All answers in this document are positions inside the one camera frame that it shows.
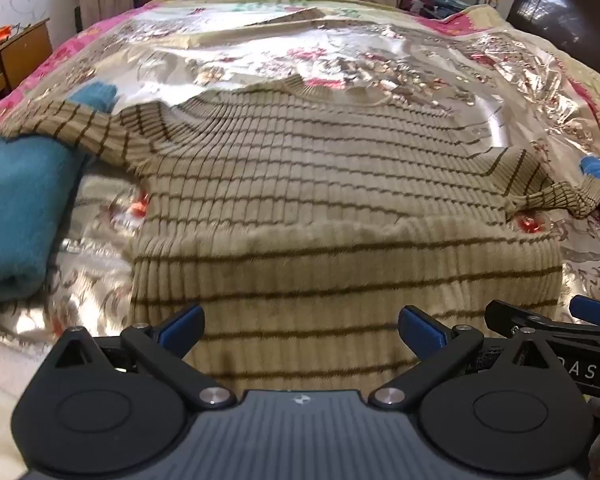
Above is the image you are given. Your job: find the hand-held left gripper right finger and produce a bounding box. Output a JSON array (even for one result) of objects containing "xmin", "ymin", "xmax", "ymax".
[{"xmin": 370, "ymin": 305, "xmax": 561, "ymax": 409}]

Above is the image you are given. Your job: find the beige striped knit sweater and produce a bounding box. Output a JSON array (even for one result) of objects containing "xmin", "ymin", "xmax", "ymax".
[{"xmin": 0, "ymin": 74, "xmax": 600, "ymax": 395}]

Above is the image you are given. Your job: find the floral satin bedspread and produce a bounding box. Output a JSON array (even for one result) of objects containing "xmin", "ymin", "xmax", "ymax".
[{"xmin": 0, "ymin": 0, "xmax": 600, "ymax": 480}]

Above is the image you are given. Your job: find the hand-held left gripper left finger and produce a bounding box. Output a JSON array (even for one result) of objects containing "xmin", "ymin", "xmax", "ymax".
[{"xmin": 47, "ymin": 304, "xmax": 237, "ymax": 409}]

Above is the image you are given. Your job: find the blue cloth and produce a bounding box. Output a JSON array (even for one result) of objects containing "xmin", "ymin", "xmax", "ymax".
[{"xmin": 426, "ymin": 0, "xmax": 474, "ymax": 14}]

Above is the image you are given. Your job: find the dark brown wooden board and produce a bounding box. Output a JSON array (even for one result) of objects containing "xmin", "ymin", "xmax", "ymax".
[{"xmin": 505, "ymin": 0, "xmax": 600, "ymax": 95}]

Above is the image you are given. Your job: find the wooden side cabinet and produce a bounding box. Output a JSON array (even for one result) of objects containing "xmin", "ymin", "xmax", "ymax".
[{"xmin": 0, "ymin": 17, "xmax": 54, "ymax": 117}]

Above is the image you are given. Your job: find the teal folded sweater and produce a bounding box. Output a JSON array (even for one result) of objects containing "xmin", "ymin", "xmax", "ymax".
[{"xmin": 0, "ymin": 81, "xmax": 119, "ymax": 304}]

